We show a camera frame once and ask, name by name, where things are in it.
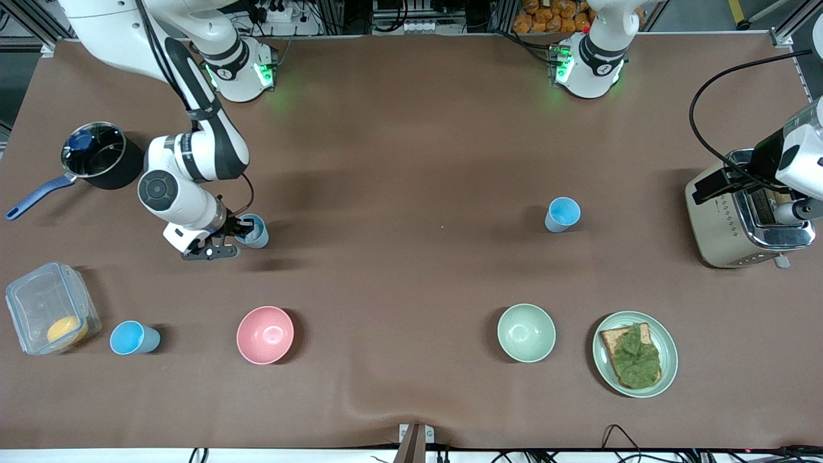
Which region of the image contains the clear plastic food container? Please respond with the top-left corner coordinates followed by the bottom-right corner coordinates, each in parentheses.
top-left (5, 261), bottom-right (102, 356)

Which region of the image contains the brown table mat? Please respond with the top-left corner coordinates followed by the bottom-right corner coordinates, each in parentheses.
top-left (0, 32), bottom-right (823, 451)

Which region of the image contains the glass pot lid blue knob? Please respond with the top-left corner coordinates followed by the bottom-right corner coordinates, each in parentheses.
top-left (61, 122), bottom-right (127, 179)

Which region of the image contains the blue cup holding white paper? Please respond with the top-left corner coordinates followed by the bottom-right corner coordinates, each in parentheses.
top-left (235, 213), bottom-right (269, 250)

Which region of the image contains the yellow round food piece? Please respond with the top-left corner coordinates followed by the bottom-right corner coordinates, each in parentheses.
top-left (46, 315), bottom-right (89, 348)

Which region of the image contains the pale green plate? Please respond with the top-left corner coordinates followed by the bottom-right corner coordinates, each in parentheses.
top-left (592, 311), bottom-right (679, 399)

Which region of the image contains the beige chrome toaster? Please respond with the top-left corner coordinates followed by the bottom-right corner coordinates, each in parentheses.
top-left (685, 149), bottom-right (817, 269)

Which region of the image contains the green lettuce leaf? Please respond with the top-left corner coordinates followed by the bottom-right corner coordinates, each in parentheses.
top-left (611, 323), bottom-right (662, 389)

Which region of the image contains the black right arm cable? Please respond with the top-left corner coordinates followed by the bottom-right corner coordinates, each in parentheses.
top-left (132, 0), bottom-right (255, 219)

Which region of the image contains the plain blue cup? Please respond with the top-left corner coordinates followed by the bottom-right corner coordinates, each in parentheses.
top-left (545, 197), bottom-right (581, 233)
top-left (109, 320), bottom-right (161, 356)

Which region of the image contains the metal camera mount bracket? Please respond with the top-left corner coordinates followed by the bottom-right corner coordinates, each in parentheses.
top-left (393, 423), bottom-right (435, 463)

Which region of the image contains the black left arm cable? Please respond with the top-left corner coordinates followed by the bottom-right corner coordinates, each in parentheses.
top-left (689, 49), bottom-right (817, 194)

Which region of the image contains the black saucepan blue handle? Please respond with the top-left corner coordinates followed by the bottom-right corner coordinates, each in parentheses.
top-left (5, 121), bottom-right (145, 221)

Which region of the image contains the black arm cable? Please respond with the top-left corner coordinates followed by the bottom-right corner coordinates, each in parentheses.
top-left (689, 49), bottom-right (817, 194)
top-left (132, 0), bottom-right (255, 219)

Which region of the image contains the pale green bowl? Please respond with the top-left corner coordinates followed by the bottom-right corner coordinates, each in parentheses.
top-left (497, 304), bottom-right (557, 363)

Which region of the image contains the toast slice under lettuce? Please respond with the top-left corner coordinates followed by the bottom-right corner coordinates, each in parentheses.
top-left (599, 323), bottom-right (663, 390)

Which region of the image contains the pink bowl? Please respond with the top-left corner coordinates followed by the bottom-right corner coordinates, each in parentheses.
top-left (236, 305), bottom-right (295, 365)

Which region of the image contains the white power strip with plugs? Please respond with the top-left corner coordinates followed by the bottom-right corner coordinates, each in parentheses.
top-left (256, 0), bottom-right (298, 24)

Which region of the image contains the black looped floor cable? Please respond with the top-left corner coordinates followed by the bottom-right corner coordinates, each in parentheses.
top-left (601, 424), bottom-right (645, 463)

